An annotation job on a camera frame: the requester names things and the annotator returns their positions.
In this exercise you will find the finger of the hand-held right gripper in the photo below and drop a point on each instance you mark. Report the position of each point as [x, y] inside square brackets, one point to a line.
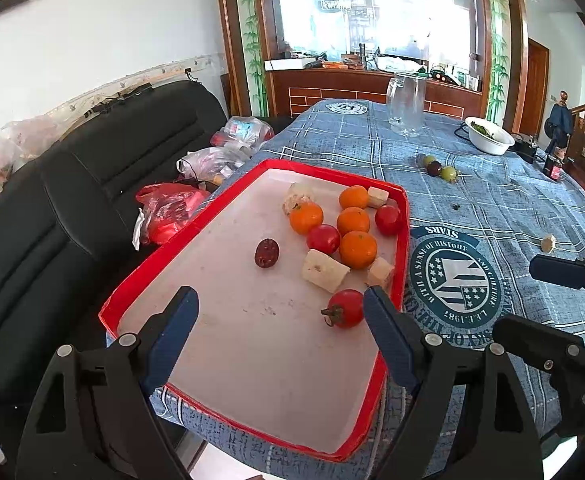
[537, 340]
[557, 272]

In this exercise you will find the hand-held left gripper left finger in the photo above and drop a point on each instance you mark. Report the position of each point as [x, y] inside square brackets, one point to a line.
[172, 340]

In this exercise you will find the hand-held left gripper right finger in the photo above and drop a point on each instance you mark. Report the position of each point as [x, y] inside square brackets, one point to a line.
[387, 340]

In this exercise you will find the small sugarcane piece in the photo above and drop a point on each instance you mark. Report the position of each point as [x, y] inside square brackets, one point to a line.
[548, 243]

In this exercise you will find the red tomato with stem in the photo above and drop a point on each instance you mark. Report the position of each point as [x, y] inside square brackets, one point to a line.
[345, 308]

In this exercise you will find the red-rimmed white tray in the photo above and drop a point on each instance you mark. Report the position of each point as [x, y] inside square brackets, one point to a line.
[252, 350]

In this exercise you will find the dark red date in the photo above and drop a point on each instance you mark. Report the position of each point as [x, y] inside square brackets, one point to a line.
[266, 252]

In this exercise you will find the orange with green stem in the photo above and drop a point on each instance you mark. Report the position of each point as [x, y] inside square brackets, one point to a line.
[306, 217]

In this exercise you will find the black canister red label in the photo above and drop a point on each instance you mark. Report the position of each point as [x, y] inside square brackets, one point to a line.
[552, 167]

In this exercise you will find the blue plaid tablecloth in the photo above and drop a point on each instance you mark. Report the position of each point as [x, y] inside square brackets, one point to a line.
[472, 200]

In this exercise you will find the red plastic bag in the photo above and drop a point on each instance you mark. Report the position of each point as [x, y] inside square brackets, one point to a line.
[167, 210]

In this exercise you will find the white bowl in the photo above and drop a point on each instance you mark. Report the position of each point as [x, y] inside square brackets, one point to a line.
[492, 145]

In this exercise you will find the large green grape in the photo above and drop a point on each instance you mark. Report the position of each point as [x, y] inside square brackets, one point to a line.
[448, 173]

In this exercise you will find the dark blue jacket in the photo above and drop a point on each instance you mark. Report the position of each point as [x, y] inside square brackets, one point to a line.
[560, 122]

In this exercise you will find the dark purple grape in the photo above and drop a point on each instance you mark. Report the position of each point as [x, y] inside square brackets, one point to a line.
[433, 168]

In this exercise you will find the green leafy vegetable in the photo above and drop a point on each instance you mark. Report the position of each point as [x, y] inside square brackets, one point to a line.
[480, 129]

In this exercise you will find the small green grape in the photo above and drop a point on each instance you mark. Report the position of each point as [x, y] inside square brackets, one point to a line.
[427, 160]

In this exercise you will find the black leather sofa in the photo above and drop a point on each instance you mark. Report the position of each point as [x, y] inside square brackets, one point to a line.
[47, 220]

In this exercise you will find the clear plastic bag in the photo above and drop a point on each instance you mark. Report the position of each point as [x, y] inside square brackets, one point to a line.
[207, 162]

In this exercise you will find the wooden door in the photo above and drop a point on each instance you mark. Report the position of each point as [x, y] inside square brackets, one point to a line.
[535, 90]

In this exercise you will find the clear bag blue white contents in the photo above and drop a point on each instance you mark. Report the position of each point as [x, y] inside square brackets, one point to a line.
[245, 130]

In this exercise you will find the clear glass pitcher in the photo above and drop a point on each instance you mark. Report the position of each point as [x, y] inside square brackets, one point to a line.
[406, 105]

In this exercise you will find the wooden counter cabinet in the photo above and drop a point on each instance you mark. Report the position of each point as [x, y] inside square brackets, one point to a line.
[332, 82]

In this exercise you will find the bamboo wall decal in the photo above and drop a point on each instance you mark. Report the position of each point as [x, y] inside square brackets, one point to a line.
[498, 60]
[252, 60]

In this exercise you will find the wooden partition frame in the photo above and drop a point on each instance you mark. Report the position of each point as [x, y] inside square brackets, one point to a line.
[517, 35]

